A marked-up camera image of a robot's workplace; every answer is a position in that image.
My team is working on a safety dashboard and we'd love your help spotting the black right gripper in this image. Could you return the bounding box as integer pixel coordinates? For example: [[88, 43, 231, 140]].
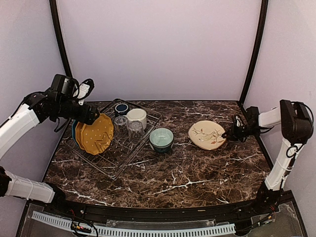
[[222, 122, 260, 143]]

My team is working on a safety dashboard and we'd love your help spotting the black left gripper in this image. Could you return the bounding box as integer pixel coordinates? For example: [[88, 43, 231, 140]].
[[56, 97, 100, 124]]

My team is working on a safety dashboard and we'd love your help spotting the yellow polka dot plate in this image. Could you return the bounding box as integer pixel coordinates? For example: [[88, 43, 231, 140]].
[[75, 122, 85, 150]]

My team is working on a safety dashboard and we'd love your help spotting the blue polka dot plate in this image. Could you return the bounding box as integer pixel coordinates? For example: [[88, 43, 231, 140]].
[[72, 120, 78, 145]]

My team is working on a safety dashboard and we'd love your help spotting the cream bird pattern plate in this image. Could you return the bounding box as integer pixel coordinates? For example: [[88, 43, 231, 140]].
[[188, 120, 226, 151]]

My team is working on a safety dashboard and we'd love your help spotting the dark blue ceramic mug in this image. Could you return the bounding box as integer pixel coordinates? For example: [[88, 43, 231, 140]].
[[114, 103, 129, 118]]

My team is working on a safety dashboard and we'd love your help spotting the white ribbed ceramic mug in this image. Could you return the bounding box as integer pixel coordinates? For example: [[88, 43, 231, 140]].
[[126, 108, 147, 130]]

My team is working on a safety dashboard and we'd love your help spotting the clear plastic tumbler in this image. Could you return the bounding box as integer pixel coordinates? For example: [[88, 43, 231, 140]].
[[127, 120, 144, 143]]

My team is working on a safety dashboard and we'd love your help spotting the green ribbed ceramic bowl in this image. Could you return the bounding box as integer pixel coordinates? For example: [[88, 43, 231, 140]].
[[149, 128, 174, 154]]

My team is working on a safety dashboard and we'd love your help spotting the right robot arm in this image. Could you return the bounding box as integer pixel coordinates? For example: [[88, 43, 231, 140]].
[[222, 100, 314, 214]]

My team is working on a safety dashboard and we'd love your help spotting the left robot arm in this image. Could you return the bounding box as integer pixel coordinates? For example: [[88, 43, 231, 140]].
[[0, 92, 115, 215]]

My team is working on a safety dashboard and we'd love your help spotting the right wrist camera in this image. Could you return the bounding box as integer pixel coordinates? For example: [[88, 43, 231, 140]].
[[233, 115, 245, 129]]

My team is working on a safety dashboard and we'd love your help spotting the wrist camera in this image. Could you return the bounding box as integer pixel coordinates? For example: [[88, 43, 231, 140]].
[[47, 74, 94, 105], [233, 115, 245, 129]]

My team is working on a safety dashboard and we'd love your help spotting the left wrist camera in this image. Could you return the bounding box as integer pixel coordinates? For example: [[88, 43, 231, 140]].
[[47, 74, 94, 105]]

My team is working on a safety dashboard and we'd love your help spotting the wire dish rack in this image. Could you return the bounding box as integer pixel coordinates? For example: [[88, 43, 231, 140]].
[[64, 99, 162, 180]]

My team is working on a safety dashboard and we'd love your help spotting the black aluminium front rail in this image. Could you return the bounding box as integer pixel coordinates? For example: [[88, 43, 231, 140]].
[[26, 191, 294, 224]]

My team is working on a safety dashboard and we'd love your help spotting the white slotted cable duct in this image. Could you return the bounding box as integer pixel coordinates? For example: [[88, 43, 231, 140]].
[[31, 211, 236, 237]]

